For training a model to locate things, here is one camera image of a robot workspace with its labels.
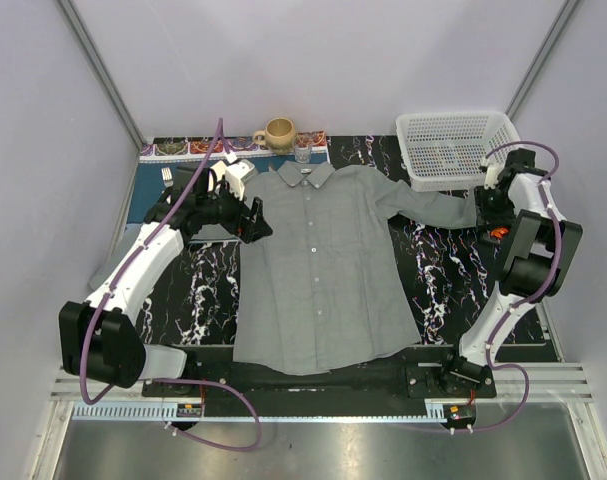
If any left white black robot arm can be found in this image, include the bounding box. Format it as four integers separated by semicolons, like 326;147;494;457
59;161;273;396

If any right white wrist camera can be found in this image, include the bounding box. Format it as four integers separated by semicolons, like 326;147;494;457
480;158;504;190

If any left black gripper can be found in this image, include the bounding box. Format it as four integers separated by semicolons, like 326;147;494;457
198;177;273;243

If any black open display box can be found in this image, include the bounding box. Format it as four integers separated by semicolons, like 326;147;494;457
480;227;509;246

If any silver fork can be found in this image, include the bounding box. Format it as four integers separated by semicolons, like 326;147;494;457
161;167;174;188

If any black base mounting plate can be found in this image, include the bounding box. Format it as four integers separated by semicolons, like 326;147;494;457
142;346;496;419

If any white plastic mesh basket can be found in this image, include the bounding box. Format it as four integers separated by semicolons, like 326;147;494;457
396;111;520;192

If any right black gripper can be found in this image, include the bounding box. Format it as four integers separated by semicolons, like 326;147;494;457
472;184;514;232

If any orange brooch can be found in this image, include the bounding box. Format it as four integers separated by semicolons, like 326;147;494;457
490;227;509;240

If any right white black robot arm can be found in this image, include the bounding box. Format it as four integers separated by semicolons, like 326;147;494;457
436;141;583;397

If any grey button shirt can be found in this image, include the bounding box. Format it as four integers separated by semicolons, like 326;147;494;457
233;162;477;375

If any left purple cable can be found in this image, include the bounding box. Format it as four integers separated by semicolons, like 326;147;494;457
80;117;263;454

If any black marble pattern mat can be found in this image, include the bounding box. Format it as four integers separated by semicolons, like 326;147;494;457
136;135;496;346

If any tan ceramic mug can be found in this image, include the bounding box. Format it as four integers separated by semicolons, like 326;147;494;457
252;118;296;155

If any small clear glass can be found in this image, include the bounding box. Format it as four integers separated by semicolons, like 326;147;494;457
292;134;313;164

